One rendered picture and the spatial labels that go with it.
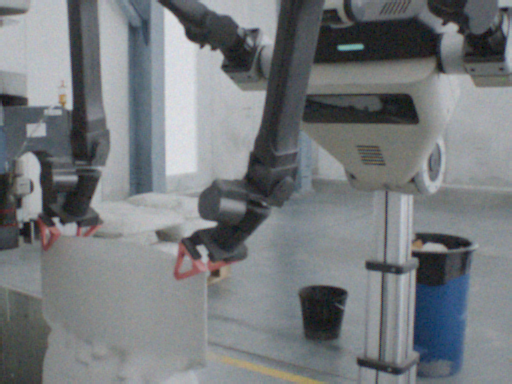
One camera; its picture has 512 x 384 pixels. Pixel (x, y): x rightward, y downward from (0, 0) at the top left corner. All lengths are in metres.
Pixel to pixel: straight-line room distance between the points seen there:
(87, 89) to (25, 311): 1.07
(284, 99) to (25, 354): 1.51
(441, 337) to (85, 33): 2.55
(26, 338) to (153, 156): 5.24
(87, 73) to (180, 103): 6.89
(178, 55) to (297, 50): 7.23
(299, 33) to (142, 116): 6.58
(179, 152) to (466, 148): 3.86
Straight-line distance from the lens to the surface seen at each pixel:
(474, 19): 1.21
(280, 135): 1.04
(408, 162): 1.53
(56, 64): 6.84
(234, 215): 1.07
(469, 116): 9.28
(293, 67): 0.99
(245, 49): 1.59
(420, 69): 1.40
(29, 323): 2.22
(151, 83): 7.28
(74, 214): 1.41
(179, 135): 8.19
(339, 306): 3.82
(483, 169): 9.26
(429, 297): 3.32
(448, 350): 3.46
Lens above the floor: 1.34
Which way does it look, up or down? 4 degrees down
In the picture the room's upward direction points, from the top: straight up
